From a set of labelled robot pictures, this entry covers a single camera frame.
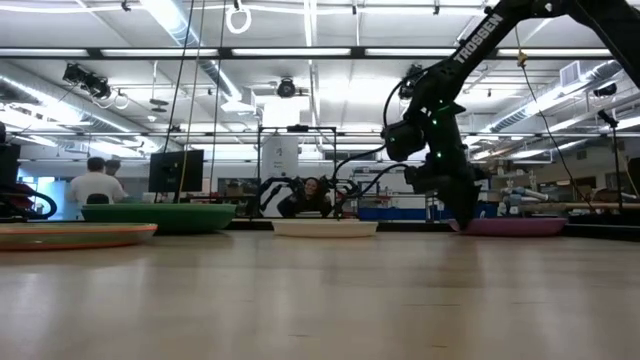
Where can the purple plastic plate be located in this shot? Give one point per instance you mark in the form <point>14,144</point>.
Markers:
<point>515,226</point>

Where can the white plastic plate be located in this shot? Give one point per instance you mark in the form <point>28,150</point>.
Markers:
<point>325,229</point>

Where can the lime translucent plate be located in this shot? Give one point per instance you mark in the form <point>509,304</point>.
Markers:
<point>75,238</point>

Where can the black background robot arm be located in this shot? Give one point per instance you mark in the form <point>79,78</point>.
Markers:
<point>342,189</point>
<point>272,189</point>

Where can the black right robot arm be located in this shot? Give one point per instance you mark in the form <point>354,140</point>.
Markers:
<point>475,40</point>

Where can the blue storage bin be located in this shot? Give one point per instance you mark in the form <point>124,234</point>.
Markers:
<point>390,214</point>
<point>492,211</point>

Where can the white grey pipe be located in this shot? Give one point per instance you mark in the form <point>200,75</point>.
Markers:
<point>525,193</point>

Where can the metal storage shelf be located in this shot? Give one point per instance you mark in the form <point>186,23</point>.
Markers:
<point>370,175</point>

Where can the black ceiling device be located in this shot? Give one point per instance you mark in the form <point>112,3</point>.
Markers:
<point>286,88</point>
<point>410,72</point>
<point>90,82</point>
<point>605,90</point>

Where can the person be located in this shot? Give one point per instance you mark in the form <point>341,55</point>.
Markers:
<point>310,192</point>
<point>114,167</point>
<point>95,187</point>

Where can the black light stand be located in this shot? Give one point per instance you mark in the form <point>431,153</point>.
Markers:
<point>618,165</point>

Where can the white column with sign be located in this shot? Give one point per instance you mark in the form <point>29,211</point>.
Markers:
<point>280,160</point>

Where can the black overhead beam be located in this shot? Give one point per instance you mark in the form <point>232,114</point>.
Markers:
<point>225,52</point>

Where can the black monitor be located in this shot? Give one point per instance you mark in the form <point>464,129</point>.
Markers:
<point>175,171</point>

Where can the large dark green plate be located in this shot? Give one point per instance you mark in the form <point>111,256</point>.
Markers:
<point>160,217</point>

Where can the black office chair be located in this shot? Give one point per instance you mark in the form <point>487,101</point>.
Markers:
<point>97,199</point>

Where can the black aluminium table frame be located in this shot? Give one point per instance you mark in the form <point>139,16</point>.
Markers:
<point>410,226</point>

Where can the silver ventilation duct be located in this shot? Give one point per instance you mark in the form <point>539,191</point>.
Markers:
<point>575,82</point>
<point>175,25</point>

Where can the black background station frame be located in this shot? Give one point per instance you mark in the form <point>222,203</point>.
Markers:
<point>259,170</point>

